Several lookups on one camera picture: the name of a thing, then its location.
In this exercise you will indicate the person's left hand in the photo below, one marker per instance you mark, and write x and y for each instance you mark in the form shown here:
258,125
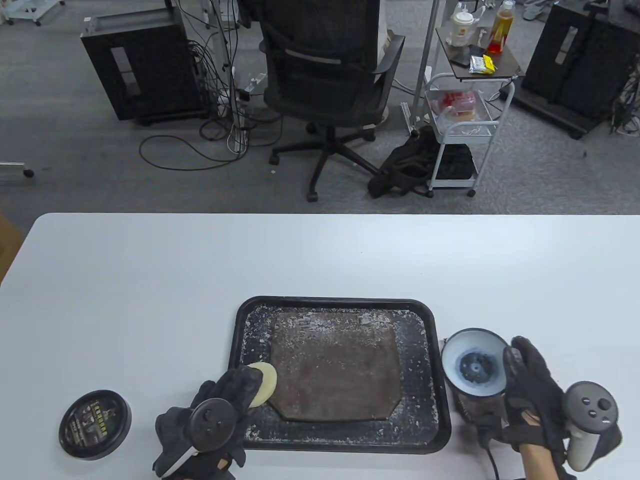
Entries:
235,385

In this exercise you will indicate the person's right hand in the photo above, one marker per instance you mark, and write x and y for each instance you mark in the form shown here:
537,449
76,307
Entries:
530,395

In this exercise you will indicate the yellow round sponge pad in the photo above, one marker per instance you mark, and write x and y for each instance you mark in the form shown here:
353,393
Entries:
267,382

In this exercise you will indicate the black leather care cream tin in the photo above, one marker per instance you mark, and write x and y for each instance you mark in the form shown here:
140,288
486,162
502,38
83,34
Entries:
475,367

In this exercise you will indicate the brown leather bag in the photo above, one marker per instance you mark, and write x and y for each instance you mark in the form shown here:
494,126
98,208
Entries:
335,365

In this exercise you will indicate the black printed tin lid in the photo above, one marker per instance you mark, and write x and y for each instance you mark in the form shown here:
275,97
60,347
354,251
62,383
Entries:
95,425

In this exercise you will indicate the person's right forearm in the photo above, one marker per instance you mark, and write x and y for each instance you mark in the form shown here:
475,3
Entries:
540,462

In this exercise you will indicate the black fabric bag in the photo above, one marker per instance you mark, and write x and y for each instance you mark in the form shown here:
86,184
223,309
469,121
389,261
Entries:
455,162

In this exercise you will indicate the black hanging bag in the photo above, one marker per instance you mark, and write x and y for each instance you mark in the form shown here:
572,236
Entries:
247,12

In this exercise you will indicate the black and white controller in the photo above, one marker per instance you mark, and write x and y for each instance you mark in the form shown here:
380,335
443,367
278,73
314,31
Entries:
592,407
212,425

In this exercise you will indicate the black plastic tray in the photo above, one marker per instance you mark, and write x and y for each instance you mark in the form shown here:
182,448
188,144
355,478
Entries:
425,320

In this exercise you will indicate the black backpack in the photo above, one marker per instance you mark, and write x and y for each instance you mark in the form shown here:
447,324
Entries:
405,160

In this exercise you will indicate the red snack package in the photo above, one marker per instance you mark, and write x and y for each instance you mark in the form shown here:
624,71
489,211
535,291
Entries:
452,102

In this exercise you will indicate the white power strip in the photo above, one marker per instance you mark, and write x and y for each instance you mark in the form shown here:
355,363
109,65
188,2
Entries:
255,82

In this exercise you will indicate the white stand leg with caster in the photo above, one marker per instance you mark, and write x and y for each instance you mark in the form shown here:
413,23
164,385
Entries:
12,167

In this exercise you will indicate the black office chair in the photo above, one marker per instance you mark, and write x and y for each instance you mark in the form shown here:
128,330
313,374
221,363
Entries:
325,75

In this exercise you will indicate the black computer tower cabinet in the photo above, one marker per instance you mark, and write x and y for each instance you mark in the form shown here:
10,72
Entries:
150,65

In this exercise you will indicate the white rolling cart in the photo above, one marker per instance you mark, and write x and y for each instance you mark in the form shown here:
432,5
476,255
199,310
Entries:
505,62

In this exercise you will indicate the yellow black packet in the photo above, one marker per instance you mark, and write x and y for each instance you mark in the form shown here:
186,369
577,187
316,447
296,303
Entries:
481,64

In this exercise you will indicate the black equipment cabinet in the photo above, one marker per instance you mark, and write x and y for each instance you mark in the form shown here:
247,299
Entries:
575,60

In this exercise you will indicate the silver metal pole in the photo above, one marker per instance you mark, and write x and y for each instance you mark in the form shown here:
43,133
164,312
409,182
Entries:
426,50

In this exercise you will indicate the orange drink bottle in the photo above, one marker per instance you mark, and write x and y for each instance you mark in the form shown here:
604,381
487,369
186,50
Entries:
501,30

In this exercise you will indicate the white lidded cup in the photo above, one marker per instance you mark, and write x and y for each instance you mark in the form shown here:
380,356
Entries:
462,27

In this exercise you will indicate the white metal post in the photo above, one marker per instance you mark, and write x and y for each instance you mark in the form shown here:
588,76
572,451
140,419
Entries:
220,50

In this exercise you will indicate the white wheeled frame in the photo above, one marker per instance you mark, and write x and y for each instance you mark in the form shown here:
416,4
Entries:
24,19

